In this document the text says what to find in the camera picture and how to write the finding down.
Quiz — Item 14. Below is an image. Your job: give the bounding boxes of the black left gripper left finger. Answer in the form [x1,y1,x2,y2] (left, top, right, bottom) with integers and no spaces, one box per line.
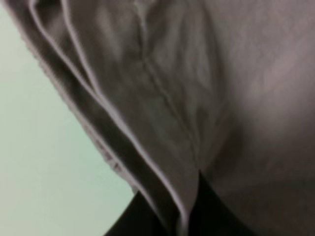
[105,193,168,236]

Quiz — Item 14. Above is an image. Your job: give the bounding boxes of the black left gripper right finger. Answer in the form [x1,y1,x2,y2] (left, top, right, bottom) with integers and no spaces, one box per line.
[189,173,253,236]

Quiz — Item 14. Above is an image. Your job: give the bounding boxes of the khaki shorts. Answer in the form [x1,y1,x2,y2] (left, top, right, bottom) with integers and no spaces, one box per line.
[3,0,315,236]

